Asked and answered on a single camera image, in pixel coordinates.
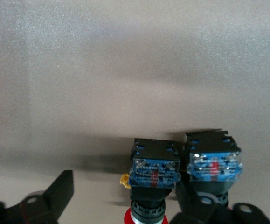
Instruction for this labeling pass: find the red push button switch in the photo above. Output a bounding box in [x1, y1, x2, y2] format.
[120, 138, 181, 224]
[183, 131, 244, 207]

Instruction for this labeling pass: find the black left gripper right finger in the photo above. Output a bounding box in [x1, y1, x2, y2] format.
[169, 179, 270, 224]

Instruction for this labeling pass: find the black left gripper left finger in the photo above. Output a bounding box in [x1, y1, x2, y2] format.
[0, 169, 75, 224]

